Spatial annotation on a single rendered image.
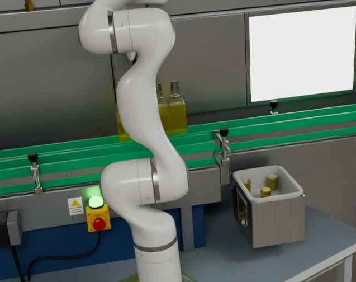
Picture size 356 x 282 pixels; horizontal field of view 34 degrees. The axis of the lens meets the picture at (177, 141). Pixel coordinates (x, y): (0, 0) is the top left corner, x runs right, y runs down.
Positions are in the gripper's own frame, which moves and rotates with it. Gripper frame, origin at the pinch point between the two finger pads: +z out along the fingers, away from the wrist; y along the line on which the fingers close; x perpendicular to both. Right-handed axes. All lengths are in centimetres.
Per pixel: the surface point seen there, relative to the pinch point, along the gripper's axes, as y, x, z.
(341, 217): -16, 80, 75
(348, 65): -13, 79, 9
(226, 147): 18.4, 23.8, 22.2
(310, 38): -13, 64, -3
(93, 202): 20.7, -19.7, 33.4
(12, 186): 14, -44, 27
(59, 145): -3.2, -28.6, 22.4
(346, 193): -16, 82, 64
